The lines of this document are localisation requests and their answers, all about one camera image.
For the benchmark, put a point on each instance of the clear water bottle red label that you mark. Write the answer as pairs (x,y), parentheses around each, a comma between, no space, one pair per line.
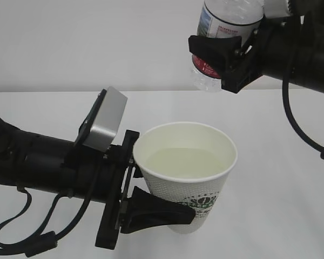
(223,28)

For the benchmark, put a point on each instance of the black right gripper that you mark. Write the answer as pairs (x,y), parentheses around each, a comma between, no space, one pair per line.
(225,58)

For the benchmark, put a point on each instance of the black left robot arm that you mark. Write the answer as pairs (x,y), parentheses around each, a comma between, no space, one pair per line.
(33,161)

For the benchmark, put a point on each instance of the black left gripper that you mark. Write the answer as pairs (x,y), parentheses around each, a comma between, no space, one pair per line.
(99,176)

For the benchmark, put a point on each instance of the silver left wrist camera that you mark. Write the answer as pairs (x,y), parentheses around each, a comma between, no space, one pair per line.
(101,125)

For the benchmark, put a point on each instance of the white paper cup green logo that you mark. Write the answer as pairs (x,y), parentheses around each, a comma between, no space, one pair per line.
(187,163)

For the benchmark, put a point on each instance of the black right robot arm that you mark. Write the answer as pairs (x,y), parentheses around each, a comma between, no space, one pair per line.
(298,41)

